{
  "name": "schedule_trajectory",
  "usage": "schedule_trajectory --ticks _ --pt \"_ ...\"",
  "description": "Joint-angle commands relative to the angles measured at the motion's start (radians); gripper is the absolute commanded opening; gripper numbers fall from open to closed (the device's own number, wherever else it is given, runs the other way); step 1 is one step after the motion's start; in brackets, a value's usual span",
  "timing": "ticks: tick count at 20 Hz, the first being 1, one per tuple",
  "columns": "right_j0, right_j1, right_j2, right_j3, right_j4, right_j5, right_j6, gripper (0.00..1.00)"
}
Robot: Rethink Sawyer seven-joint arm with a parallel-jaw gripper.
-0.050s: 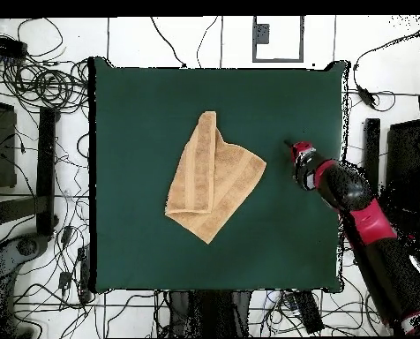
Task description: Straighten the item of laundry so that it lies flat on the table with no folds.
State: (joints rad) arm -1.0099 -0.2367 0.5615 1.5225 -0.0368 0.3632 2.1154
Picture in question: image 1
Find office chair base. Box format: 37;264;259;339
0;234;50;283

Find grey square floor frame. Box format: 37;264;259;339
251;15;305;64

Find black power strip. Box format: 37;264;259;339
0;34;28;59

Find large black power adapter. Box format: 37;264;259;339
293;290;325;335

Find thin black cable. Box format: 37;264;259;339
196;15;220;68
149;16;188;69

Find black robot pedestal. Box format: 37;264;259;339
167;290;253;338

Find small grey box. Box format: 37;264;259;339
253;23;270;45

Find tan terry towel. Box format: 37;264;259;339
164;110;267;245

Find dark green table cloth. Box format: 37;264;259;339
88;56;350;294

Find black box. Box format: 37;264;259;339
384;119;420;220
0;100;18;189

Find black stand base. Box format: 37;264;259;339
0;106;59;237
363;117;382;188

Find coiled black cables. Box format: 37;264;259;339
1;59;90;114

